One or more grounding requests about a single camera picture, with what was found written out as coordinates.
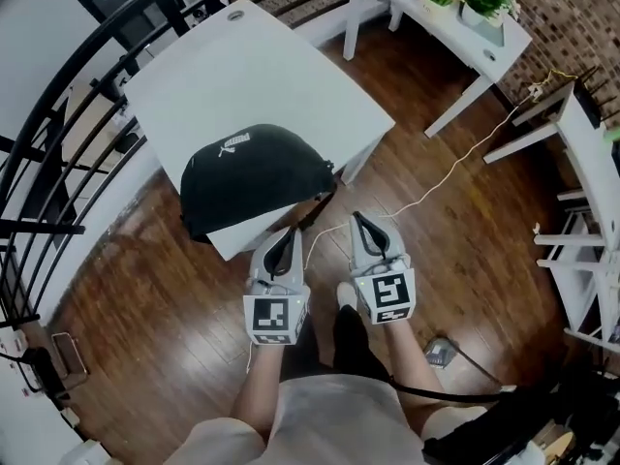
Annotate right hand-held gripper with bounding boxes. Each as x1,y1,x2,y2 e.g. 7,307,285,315
348,210,418,328

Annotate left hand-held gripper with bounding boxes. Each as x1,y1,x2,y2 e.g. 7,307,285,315
243,227,312,347

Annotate black Puma bag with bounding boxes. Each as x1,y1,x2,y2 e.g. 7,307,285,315
179,123,337,243

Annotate person's left forearm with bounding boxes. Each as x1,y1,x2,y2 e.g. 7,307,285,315
231,341,286,439

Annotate person's right forearm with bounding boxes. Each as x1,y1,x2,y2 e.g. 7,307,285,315
384,324,448,426

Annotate person's right white shoe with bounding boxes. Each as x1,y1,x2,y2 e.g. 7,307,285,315
335,281,358,310

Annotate person's black trousers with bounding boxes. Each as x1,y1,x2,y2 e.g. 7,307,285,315
284,304,394,388

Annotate person's white shirt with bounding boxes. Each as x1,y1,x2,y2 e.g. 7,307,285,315
163,372,488,465

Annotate white square table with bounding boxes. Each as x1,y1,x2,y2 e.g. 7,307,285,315
124,0,397,263

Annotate white table with plants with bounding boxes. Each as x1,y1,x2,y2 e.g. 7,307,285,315
342,0,534,140

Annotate white shelf rack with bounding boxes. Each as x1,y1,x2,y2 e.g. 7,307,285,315
533,220,620,354

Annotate white long narrow table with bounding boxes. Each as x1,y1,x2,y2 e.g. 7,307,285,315
482,80,620,262

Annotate black equipment bag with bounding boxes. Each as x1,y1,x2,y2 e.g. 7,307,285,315
422,379,620,465

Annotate black metal railing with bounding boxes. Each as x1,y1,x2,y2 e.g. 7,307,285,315
0,0,351,329

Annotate black router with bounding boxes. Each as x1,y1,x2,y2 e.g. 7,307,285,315
574,64,612,126

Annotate long white cable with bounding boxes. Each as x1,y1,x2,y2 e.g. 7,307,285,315
245,68,580,375

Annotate long-handled dustpan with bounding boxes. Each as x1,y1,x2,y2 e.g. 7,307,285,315
422,335,506,388

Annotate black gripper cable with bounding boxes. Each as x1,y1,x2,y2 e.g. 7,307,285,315
386,374,518,405

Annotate black metal-frame chair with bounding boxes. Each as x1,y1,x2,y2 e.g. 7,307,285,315
20,330,92,407

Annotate yellow cable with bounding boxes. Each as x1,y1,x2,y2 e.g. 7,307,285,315
545,67,580,85

